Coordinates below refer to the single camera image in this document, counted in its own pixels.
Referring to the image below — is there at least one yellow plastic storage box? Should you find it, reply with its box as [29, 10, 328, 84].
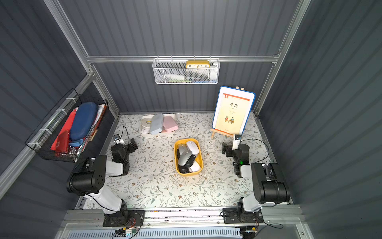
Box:
[174, 138, 204, 177]

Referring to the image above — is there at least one yellow clock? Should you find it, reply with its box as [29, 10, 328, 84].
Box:
[186, 60, 210, 69]

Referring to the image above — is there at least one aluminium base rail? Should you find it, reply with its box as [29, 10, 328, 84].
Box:
[56, 204, 313, 239]

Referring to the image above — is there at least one book on blue board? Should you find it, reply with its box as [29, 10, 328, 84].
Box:
[211, 86, 256, 137]

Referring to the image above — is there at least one white tray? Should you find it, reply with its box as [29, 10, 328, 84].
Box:
[139, 115, 176, 138]

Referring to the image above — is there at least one white tape roll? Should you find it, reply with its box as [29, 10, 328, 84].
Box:
[140, 118, 152, 134]

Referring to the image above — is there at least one grey pencil case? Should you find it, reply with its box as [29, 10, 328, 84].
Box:
[150, 113, 164, 135]

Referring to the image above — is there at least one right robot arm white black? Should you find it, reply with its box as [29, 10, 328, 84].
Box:
[222, 143, 290, 224]

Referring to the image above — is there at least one silver grey mouse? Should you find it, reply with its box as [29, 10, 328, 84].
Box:
[178, 150, 193, 166]

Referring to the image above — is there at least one pink case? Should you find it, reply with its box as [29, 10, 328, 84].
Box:
[163, 116, 179, 132]

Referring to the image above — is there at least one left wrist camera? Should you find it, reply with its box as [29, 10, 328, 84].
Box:
[112, 134, 121, 143]

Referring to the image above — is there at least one white wire wall basket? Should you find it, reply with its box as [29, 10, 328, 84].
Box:
[152, 58, 220, 85]

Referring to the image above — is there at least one red folder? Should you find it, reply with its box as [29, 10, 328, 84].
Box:
[50, 108, 78, 153]

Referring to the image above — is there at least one black mouse front row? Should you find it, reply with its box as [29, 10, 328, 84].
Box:
[178, 165, 190, 174]

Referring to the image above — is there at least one blue oval case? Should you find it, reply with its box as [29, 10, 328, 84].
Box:
[70, 102, 98, 141]

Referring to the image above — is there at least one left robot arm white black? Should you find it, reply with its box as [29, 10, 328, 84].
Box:
[67, 140, 145, 228]

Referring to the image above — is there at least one silver white mouse front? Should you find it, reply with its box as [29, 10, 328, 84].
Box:
[177, 143, 188, 157]

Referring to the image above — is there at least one black wire side basket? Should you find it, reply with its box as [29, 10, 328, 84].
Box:
[25, 90, 110, 162]

